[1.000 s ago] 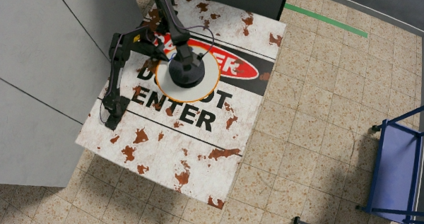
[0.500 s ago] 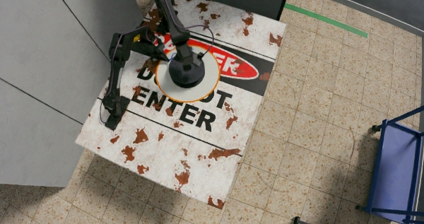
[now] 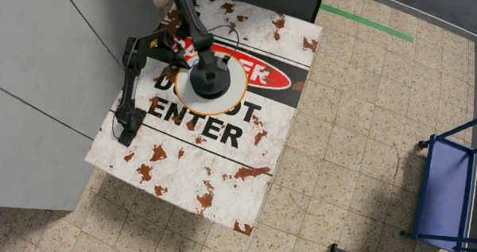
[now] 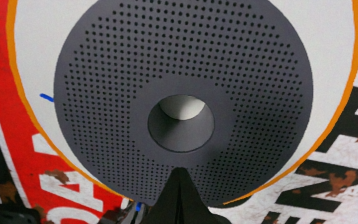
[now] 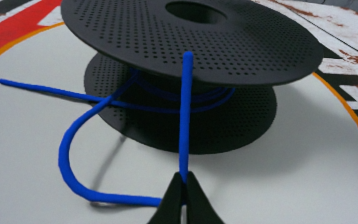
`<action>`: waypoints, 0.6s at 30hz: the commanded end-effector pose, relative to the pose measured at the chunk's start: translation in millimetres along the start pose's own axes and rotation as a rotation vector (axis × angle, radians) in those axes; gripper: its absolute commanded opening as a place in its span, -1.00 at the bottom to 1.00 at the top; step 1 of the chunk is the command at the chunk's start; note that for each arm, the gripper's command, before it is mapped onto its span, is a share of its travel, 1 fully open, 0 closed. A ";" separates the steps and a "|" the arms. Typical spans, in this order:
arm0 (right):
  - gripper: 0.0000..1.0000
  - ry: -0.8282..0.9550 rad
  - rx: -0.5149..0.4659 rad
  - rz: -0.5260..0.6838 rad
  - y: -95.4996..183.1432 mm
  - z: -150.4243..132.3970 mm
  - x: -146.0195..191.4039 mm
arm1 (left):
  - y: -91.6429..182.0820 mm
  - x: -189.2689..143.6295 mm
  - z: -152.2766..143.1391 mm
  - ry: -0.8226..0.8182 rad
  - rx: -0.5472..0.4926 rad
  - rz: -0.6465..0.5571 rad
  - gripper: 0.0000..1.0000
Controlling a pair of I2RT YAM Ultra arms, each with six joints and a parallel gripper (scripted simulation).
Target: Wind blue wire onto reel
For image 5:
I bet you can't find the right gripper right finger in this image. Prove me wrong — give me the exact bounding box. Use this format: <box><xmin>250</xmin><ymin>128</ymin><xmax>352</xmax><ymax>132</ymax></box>
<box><xmin>186</xmin><ymin>171</ymin><xmax>226</xmax><ymax>224</ymax></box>

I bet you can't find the orange painted ring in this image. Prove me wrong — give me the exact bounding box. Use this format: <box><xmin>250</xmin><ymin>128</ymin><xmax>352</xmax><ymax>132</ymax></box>
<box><xmin>0</xmin><ymin>22</ymin><xmax>358</xmax><ymax>126</ymax></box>

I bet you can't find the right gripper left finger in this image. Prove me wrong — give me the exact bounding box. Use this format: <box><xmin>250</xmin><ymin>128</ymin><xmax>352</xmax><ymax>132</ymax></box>
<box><xmin>146</xmin><ymin>171</ymin><xmax>182</xmax><ymax>224</ymax></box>

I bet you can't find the blue wire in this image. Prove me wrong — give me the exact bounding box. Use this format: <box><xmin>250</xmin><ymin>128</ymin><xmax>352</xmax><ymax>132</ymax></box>
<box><xmin>0</xmin><ymin>52</ymin><xmax>235</xmax><ymax>207</ymax></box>

